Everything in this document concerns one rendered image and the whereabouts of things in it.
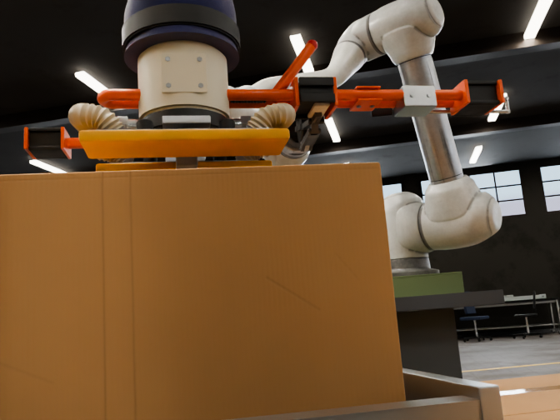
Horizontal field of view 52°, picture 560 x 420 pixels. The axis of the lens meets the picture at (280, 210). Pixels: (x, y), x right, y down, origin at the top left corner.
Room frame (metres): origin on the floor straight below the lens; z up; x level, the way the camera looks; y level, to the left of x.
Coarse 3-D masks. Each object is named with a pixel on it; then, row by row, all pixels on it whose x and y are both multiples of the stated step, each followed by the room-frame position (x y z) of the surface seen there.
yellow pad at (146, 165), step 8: (144, 160) 1.10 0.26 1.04; (152, 160) 1.10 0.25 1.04; (216, 160) 1.13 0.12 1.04; (224, 160) 1.11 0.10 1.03; (232, 160) 1.11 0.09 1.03; (240, 160) 1.11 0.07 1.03; (248, 160) 1.12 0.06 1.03; (256, 160) 1.12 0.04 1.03; (264, 160) 1.11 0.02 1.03; (96, 168) 1.05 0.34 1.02; (104, 168) 1.05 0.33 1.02; (112, 168) 1.05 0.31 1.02; (120, 168) 1.06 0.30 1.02; (128, 168) 1.06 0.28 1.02; (136, 168) 1.06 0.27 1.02; (144, 168) 1.06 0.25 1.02; (152, 168) 1.07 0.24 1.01; (160, 168) 1.07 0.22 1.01; (168, 168) 1.07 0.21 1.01; (176, 168) 1.07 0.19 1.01
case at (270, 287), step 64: (0, 192) 0.80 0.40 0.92; (64, 192) 0.82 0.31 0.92; (128, 192) 0.83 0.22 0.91; (192, 192) 0.84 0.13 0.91; (256, 192) 0.86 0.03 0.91; (320, 192) 0.87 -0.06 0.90; (0, 256) 0.80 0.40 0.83; (64, 256) 0.82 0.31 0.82; (128, 256) 0.83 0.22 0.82; (192, 256) 0.84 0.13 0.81; (256, 256) 0.86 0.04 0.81; (320, 256) 0.87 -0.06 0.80; (384, 256) 0.89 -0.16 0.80; (0, 320) 0.80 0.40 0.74; (64, 320) 0.82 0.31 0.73; (128, 320) 0.83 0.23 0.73; (192, 320) 0.84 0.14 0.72; (256, 320) 0.86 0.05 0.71; (320, 320) 0.87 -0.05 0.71; (384, 320) 0.89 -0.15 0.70; (0, 384) 0.80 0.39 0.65; (64, 384) 0.82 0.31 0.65; (128, 384) 0.83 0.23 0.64; (192, 384) 0.84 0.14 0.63; (256, 384) 0.86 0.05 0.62; (320, 384) 0.87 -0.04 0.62; (384, 384) 0.88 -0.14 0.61
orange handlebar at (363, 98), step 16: (112, 96) 0.98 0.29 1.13; (128, 96) 0.99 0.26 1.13; (240, 96) 1.03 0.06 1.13; (256, 96) 1.03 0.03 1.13; (272, 96) 1.04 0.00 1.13; (288, 96) 1.04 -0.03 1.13; (352, 96) 1.07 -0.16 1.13; (368, 96) 1.07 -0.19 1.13; (384, 96) 1.08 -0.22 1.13; (400, 96) 1.08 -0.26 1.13; (448, 96) 1.10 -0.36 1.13; (80, 144) 1.24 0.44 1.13
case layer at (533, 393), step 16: (496, 384) 1.28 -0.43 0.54; (512, 384) 1.26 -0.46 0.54; (528, 384) 1.24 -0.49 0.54; (544, 384) 1.22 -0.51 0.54; (512, 400) 1.06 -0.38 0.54; (528, 400) 1.05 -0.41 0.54; (544, 400) 1.03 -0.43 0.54; (512, 416) 0.92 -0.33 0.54; (528, 416) 0.91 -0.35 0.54; (544, 416) 0.90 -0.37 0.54
